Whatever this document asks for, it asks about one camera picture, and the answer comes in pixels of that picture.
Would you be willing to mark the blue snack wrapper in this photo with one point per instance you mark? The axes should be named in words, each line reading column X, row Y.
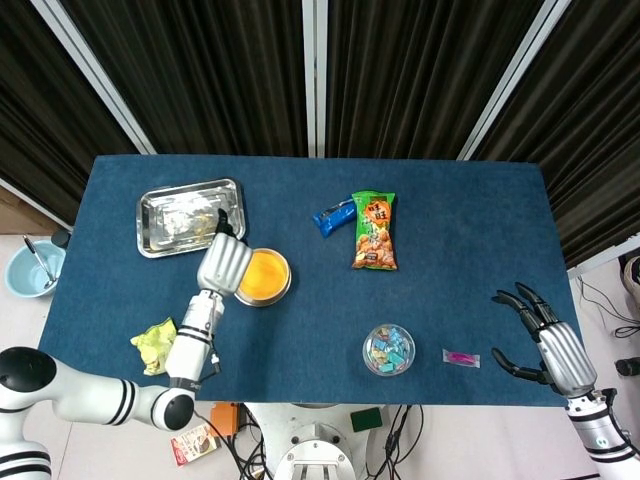
column 332, row 217

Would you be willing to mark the black cylindrical object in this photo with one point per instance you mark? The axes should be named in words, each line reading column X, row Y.
column 629, row 367

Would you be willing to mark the black round object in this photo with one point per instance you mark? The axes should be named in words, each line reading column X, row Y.
column 61, row 239

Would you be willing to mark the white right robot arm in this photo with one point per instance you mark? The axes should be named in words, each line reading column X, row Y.
column 597, row 435

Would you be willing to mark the pink item in clear wrapper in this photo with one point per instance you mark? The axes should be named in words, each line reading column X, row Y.
column 461, row 358

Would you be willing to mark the blue table mat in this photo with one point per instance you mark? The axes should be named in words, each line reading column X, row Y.
column 450, row 240

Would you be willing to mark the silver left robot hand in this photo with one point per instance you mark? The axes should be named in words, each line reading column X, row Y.
column 225, row 265

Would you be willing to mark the yellow bowl with metal rim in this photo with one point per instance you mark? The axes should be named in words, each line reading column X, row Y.
column 270, row 277

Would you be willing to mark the green snack bag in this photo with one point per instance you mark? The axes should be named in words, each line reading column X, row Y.
column 375, row 230

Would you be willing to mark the small printed red carton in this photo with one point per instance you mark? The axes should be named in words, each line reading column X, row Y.
column 192, row 446

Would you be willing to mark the crumpled yellow-green packet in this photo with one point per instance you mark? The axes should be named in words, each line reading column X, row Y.
column 152, row 345

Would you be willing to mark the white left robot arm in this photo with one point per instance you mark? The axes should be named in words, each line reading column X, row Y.
column 187, row 355

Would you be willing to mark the white frame post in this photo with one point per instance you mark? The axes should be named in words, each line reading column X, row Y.
column 510, row 85
column 95, row 75
column 315, row 75

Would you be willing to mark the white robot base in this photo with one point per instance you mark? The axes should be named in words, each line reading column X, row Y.
column 312, row 440

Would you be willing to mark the green box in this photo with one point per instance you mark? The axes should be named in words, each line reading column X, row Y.
column 366, row 420

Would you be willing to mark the orange box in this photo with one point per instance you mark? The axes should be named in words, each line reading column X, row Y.
column 224, row 420

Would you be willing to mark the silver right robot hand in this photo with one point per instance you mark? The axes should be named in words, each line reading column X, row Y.
column 567, row 352

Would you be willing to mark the black curtain panel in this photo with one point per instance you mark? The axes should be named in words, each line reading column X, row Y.
column 210, row 75
column 595, row 125
column 415, row 75
column 40, row 125

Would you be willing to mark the clear cup of candies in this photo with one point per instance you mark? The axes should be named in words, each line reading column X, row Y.
column 389, row 350

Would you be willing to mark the metal tray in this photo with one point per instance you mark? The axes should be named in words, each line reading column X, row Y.
column 170, row 215

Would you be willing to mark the light blue bowl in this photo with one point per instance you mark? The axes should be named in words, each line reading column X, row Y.
column 22, row 275

